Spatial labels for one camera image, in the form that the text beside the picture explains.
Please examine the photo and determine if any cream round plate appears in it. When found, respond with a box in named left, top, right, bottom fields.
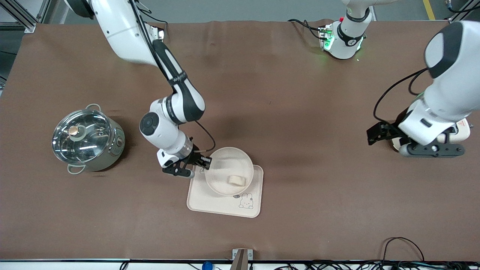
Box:
left=205, top=147, right=255, bottom=197

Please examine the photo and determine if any cream square tray animal print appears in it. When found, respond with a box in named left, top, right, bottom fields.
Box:
left=187, top=164, right=264, bottom=219

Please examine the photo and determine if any steel pot with glass lid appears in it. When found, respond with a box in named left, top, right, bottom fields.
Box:
left=51, top=104, right=126, bottom=175

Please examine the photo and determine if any metal connector box green light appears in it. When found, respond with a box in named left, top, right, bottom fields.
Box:
left=318, top=25, right=335, bottom=52

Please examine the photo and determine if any glass pot lid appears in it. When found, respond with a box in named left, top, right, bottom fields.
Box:
left=52, top=109, right=113, bottom=164

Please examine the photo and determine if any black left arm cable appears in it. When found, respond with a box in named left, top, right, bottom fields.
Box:
left=373, top=67, right=429, bottom=125

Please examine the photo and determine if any metal table edge bracket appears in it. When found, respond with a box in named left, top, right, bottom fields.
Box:
left=232, top=249, right=254, bottom=270

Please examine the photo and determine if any black looped cable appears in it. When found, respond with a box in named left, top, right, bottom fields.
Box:
left=382, top=237, right=425, bottom=263

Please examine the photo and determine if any black cable bundle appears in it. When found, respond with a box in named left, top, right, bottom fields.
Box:
left=274, top=260, right=480, bottom=270

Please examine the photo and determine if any black arm base cable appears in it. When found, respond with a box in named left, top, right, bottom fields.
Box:
left=288, top=18, right=324, bottom=39

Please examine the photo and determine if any aluminium frame profile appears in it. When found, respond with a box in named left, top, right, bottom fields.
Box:
left=0, top=0, right=51, bottom=33

